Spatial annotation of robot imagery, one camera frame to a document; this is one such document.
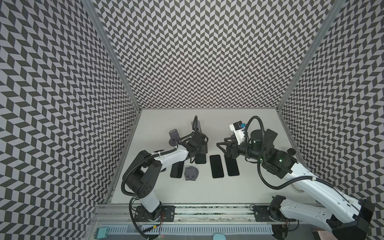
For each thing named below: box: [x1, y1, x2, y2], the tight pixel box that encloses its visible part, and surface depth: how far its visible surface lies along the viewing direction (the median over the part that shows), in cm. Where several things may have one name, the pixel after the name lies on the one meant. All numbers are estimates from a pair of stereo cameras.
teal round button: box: [213, 233, 227, 240], surface depth 67 cm
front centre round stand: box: [184, 166, 199, 181], surface depth 84 cm
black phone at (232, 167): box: [224, 154, 240, 176], surface depth 89 cm
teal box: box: [94, 226, 110, 239], surface depth 67 cm
